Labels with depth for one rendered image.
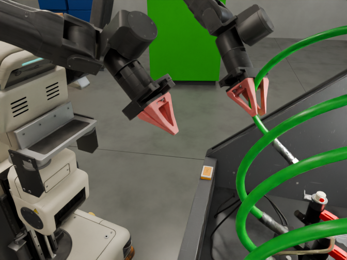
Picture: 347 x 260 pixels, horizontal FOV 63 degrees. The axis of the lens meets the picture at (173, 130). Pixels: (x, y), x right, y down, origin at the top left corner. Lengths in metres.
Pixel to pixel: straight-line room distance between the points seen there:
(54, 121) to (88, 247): 0.80
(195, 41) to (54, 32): 3.37
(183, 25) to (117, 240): 2.84
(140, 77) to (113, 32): 0.09
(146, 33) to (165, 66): 3.42
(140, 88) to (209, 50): 3.35
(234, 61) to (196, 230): 0.41
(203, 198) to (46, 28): 0.56
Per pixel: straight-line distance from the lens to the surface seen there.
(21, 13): 0.50
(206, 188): 0.83
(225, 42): 0.68
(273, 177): 0.37
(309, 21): 7.23
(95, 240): 1.60
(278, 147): 0.66
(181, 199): 2.14
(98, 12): 0.96
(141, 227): 1.98
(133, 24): 0.48
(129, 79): 0.52
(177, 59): 3.87
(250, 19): 0.66
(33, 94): 0.93
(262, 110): 0.65
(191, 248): 0.69
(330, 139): 0.91
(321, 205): 0.61
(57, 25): 0.51
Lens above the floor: 1.51
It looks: 31 degrees down
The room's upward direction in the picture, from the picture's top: straight up
